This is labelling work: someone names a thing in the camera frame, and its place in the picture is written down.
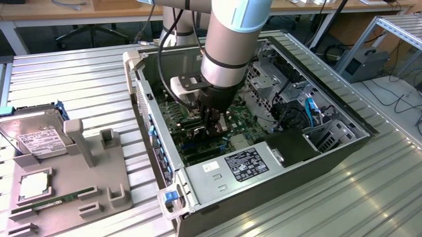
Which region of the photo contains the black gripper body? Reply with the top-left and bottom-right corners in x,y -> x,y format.
197,83 -> 241,114

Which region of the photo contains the grey parts rack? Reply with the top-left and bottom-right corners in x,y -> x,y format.
6,118 -> 135,237

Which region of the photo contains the loose green RAM stick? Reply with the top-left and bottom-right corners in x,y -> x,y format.
11,186 -> 97,214

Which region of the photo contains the blue network cable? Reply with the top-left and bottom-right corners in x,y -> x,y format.
51,0 -> 89,11

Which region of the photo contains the long wooden desk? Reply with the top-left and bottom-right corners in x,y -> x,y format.
0,0 -> 416,56

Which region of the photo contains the graphics card with metal bracket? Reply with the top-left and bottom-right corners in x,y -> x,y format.
177,123 -> 229,144

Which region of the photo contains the coiled black cable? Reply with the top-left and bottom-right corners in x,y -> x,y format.
324,43 -> 348,63

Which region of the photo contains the black cable on side table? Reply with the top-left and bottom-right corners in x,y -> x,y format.
362,76 -> 422,115

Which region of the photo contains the silver hard disk drive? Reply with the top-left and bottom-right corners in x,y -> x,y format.
0,110 -> 75,159

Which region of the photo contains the silver CPU chip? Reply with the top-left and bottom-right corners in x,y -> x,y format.
19,172 -> 51,199

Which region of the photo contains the silver power supply unit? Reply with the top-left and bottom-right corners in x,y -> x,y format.
184,141 -> 286,207

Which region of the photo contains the open black PC case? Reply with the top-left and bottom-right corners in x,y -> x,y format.
122,36 -> 380,237

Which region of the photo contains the black plastic shroud box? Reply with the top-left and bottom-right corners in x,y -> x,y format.
265,128 -> 322,169

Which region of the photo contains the silver chipset heatsink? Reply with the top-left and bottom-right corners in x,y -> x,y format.
229,134 -> 253,150

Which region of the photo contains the green motherboard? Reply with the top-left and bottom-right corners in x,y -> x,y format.
155,82 -> 269,166

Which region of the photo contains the black slanted pole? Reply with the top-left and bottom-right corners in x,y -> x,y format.
309,0 -> 349,49

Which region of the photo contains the blue case latch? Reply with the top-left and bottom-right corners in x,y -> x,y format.
162,191 -> 178,204

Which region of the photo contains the blue disk caddy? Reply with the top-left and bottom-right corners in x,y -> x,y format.
0,100 -> 71,149

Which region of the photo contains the brown cardboard box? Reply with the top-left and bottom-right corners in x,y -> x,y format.
93,0 -> 142,11

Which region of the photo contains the blue disk wire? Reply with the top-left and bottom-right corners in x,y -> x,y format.
305,97 -> 320,129

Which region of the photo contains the black wire bundle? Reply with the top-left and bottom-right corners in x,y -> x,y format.
272,100 -> 313,131

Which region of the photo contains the aluminium profile frame table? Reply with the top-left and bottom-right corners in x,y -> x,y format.
334,13 -> 422,82

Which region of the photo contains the silver disk bay cage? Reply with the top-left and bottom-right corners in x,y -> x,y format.
246,41 -> 318,131

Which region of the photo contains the grey box with handle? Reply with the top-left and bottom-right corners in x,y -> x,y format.
336,48 -> 392,83

